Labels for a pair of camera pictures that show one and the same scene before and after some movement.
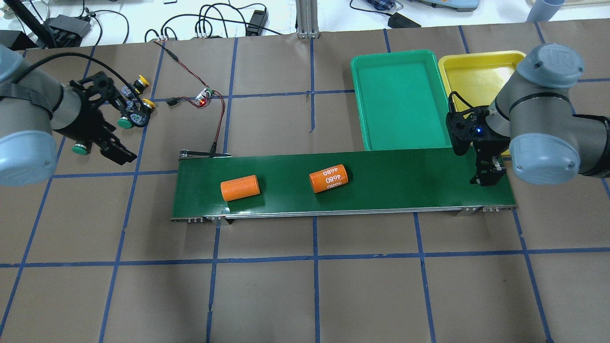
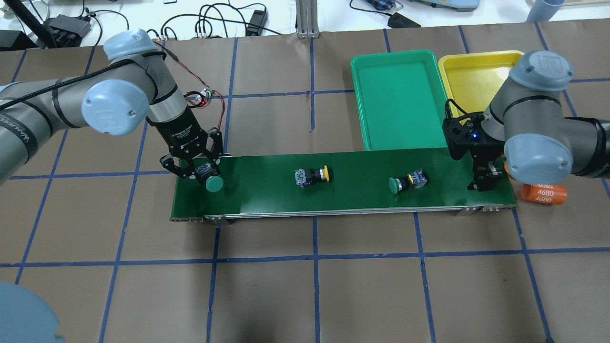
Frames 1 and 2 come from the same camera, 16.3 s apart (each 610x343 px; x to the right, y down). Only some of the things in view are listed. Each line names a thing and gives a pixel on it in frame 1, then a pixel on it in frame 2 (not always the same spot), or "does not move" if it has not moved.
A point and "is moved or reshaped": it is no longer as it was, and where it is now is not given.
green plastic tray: [403, 100] does not move
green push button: [80, 149] to [416, 179]
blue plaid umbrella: [381, 5] does not move
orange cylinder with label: [328, 179] to [548, 194]
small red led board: [205, 96] does not move
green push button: [125, 123] is moved or reshaped
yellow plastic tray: [479, 76] does not move
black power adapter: [399, 21] does not move
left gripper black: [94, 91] to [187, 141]
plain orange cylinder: [239, 187] to [506, 166]
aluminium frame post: [307, 14] does not move
